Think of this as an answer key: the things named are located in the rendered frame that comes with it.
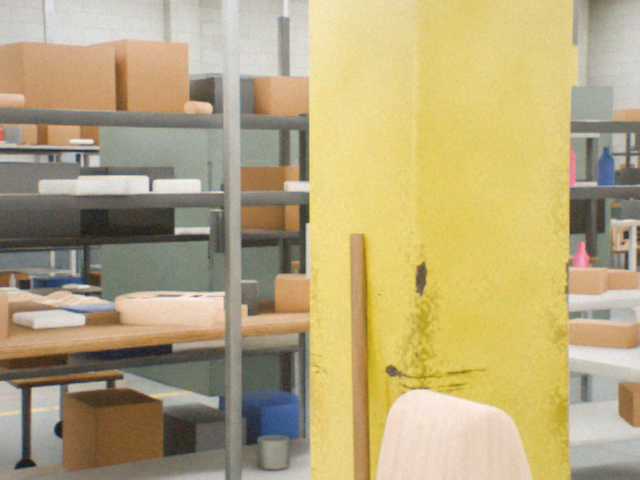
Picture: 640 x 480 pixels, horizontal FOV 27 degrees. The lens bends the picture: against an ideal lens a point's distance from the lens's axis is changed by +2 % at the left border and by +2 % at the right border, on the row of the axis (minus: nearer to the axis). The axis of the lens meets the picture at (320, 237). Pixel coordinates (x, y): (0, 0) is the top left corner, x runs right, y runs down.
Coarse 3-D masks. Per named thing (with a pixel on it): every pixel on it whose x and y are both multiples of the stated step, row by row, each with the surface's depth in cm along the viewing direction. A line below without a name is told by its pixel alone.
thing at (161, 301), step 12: (120, 300) 478; (132, 300) 475; (144, 300) 474; (156, 300) 474; (168, 300) 475; (180, 300) 475; (192, 300) 473; (204, 300) 472; (216, 300) 484; (144, 312) 474; (192, 312) 473; (204, 312) 471
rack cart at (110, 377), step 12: (84, 372) 651; (96, 372) 652; (108, 372) 651; (12, 384) 634; (24, 384) 627; (36, 384) 629; (48, 384) 632; (60, 384) 634; (72, 384) 637; (108, 384) 647; (24, 396) 630; (60, 396) 725; (24, 408) 630; (60, 408) 726; (24, 420) 631; (60, 420) 726; (24, 432) 631; (60, 432) 726; (24, 444) 631; (24, 456) 632
